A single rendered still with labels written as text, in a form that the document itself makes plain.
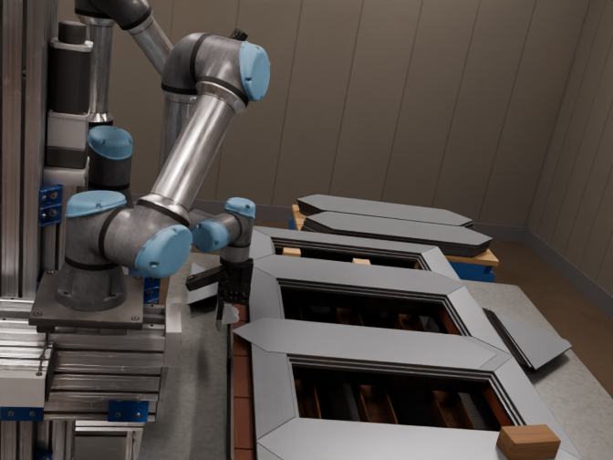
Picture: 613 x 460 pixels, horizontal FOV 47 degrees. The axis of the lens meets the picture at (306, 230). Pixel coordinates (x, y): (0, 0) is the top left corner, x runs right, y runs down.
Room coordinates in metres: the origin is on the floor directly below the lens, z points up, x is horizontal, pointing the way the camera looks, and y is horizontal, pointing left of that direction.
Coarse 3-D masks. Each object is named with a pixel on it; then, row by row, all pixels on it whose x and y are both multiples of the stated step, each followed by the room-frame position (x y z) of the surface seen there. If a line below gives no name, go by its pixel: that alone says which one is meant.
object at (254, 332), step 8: (256, 320) 1.72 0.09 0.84; (264, 320) 1.73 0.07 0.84; (248, 328) 1.67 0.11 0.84; (256, 328) 1.68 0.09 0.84; (264, 328) 1.69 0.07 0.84; (248, 336) 1.63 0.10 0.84; (256, 336) 1.64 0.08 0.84; (264, 336) 1.65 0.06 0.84; (256, 344) 1.60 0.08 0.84; (264, 344) 1.60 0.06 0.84
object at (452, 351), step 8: (432, 336) 1.81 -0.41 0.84; (440, 336) 1.82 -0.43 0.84; (448, 336) 1.82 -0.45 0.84; (456, 336) 1.83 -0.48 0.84; (440, 344) 1.77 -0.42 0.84; (448, 344) 1.77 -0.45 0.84; (456, 344) 1.78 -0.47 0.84; (448, 352) 1.73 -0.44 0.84; (456, 352) 1.74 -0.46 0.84; (464, 352) 1.74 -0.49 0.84; (448, 360) 1.69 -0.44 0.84; (456, 360) 1.70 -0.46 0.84; (464, 360) 1.70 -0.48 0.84; (464, 368) 1.66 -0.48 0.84; (472, 368) 1.67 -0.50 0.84
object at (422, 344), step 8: (408, 336) 1.78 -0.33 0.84; (416, 336) 1.79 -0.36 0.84; (424, 336) 1.80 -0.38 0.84; (416, 344) 1.74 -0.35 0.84; (424, 344) 1.75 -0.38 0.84; (432, 344) 1.76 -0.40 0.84; (416, 352) 1.70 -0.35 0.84; (424, 352) 1.71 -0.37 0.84; (432, 352) 1.71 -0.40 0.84; (440, 352) 1.72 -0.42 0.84; (424, 360) 1.67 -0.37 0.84; (432, 360) 1.67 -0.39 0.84; (440, 360) 1.68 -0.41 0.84
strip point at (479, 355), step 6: (462, 342) 1.80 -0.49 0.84; (468, 342) 1.81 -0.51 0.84; (468, 348) 1.77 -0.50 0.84; (474, 348) 1.78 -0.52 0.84; (480, 348) 1.79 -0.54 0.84; (468, 354) 1.74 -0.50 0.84; (474, 354) 1.74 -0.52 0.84; (480, 354) 1.75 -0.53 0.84; (486, 354) 1.75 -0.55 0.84; (492, 354) 1.76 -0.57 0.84; (474, 360) 1.71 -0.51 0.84; (480, 360) 1.72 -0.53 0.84; (486, 360) 1.72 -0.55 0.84; (480, 366) 1.68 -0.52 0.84
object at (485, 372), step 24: (288, 240) 2.36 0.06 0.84; (288, 288) 2.01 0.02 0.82; (312, 288) 2.03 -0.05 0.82; (336, 288) 2.04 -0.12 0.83; (360, 288) 2.06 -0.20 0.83; (384, 288) 2.08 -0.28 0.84; (456, 312) 2.00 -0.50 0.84; (288, 360) 1.57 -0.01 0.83; (312, 360) 1.59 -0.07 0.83; (336, 360) 1.60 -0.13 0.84; (360, 360) 1.61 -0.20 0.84; (504, 360) 1.74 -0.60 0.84; (504, 408) 1.53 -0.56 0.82
